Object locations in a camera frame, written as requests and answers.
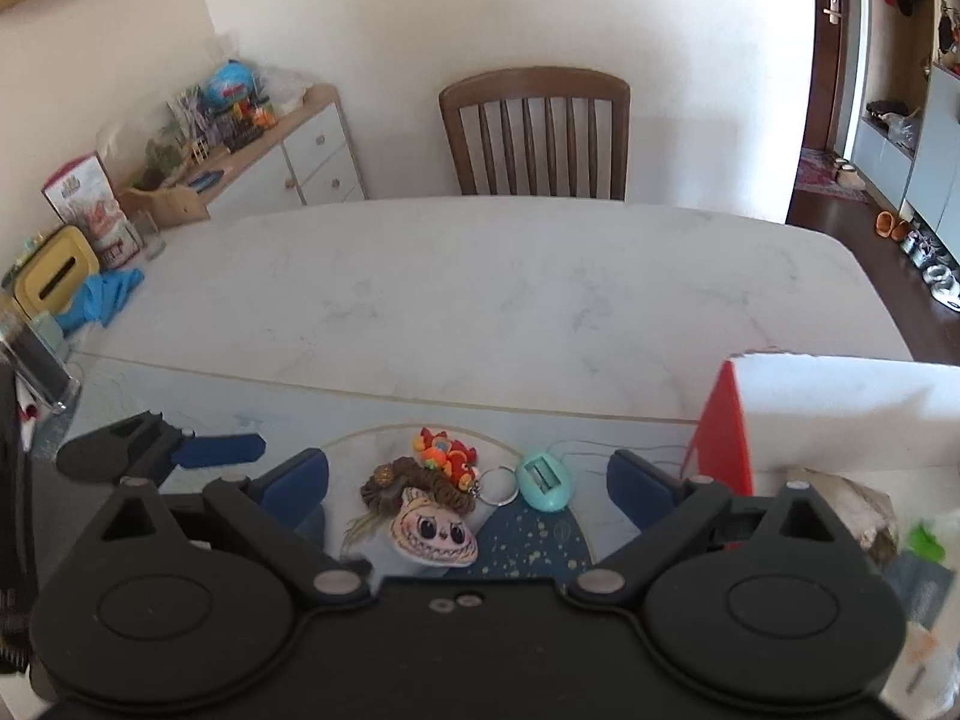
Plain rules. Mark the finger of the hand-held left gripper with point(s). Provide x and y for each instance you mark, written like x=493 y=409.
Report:
x=221 y=450

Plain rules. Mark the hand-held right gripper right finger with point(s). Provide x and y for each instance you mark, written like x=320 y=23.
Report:
x=637 y=484

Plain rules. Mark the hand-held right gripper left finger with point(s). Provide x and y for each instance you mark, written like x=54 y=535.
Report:
x=294 y=487

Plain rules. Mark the red cardboard box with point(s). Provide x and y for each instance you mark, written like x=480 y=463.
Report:
x=724 y=435

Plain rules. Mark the white green plastic bag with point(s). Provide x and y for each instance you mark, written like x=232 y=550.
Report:
x=926 y=585

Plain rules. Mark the teal egg-shaped case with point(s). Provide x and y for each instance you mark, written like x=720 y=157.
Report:
x=544 y=481

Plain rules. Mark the clear jar with dark contents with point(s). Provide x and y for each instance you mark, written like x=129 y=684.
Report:
x=37 y=367

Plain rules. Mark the blue rubber gloves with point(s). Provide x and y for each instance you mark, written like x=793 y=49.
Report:
x=105 y=296

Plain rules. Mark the clear drinking glass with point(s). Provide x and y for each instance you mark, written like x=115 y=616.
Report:
x=150 y=238

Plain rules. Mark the yellow tissue box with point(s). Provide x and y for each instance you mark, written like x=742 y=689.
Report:
x=56 y=270

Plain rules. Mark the wooden desk rack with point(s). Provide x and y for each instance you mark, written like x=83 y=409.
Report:
x=169 y=204

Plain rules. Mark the red white printed carton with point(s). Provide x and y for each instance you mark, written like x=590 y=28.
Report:
x=94 y=210

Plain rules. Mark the white wooden sideboard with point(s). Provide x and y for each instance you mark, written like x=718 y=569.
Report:
x=322 y=157

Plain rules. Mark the patterned door rug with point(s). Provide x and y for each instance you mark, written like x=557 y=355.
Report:
x=825 y=178

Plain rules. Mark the orange slippers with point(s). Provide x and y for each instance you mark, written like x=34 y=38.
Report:
x=891 y=225

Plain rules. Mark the blue globe toy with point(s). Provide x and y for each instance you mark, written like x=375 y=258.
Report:
x=231 y=84

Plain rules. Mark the row of shoes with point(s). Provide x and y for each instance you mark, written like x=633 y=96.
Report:
x=934 y=266

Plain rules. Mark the wooden chair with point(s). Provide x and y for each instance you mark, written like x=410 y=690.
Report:
x=536 y=86

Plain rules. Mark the grey hallway cabinet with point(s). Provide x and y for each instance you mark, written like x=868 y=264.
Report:
x=930 y=157

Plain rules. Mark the brown wooden door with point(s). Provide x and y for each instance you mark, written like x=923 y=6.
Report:
x=832 y=52

